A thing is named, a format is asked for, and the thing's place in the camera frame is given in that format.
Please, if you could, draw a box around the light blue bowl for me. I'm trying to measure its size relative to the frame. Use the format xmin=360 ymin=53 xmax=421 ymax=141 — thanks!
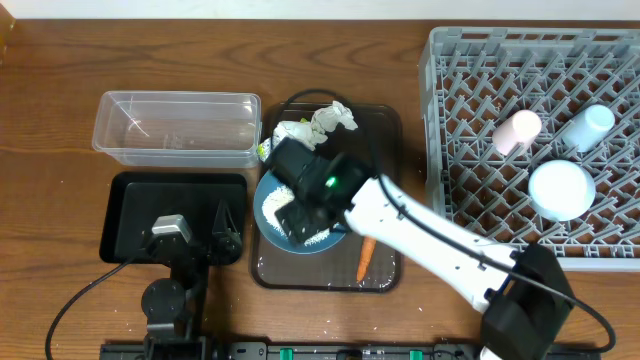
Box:
xmin=528 ymin=160 xmax=596 ymax=222

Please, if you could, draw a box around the dark blue plate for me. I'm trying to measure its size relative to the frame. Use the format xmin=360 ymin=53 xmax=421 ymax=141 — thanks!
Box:
xmin=253 ymin=171 xmax=346 ymax=255

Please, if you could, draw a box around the crumpled foil wrapper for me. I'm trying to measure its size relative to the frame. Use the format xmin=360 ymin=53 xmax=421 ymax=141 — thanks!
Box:
xmin=257 ymin=118 xmax=328 ymax=162

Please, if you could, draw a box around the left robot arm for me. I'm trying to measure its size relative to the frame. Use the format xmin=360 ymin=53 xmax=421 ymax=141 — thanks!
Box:
xmin=139 ymin=200 xmax=242 ymax=360

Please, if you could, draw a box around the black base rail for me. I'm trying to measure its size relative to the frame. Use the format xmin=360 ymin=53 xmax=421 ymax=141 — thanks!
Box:
xmin=99 ymin=342 xmax=480 ymax=360

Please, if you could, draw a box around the grey dishwasher rack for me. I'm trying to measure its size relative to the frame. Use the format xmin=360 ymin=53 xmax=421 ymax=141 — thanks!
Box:
xmin=419 ymin=27 xmax=639 ymax=272

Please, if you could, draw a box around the orange carrot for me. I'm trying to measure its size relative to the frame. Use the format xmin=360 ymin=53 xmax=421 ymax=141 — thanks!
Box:
xmin=356 ymin=236 xmax=376 ymax=282

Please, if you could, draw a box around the clear plastic bin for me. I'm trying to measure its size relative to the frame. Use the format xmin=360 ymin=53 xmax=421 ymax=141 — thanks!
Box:
xmin=92 ymin=91 xmax=262 ymax=168

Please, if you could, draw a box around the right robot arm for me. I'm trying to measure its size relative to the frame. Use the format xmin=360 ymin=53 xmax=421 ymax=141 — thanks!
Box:
xmin=267 ymin=154 xmax=573 ymax=359

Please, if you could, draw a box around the pile of white rice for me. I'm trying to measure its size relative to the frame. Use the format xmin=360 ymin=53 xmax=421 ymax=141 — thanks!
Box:
xmin=262 ymin=185 xmax=330 ymax=247

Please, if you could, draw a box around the brown serving tray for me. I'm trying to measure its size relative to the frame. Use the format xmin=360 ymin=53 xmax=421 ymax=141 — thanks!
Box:
xmin=250 ymin=105 xmax=402 ymax=293

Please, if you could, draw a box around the light blue cup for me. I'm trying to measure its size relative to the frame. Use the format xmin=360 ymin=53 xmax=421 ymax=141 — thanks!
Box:
xmin=561 ymin=104 xmax=615 ymax=152

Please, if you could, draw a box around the pink white cup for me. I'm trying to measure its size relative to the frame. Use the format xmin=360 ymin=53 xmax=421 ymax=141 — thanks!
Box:
xmin=492 ymin=110 xmax=542 ymax=155

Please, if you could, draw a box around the black plastic tray bin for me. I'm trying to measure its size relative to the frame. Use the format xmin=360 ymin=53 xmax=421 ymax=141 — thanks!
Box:
xmin=99 ymin=172 xmax=247 ymax=264

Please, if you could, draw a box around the crumpled white paper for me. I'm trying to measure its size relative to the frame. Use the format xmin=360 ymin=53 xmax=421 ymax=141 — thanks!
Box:
xmin=311 ymin=101 xmax=358 ymax=134

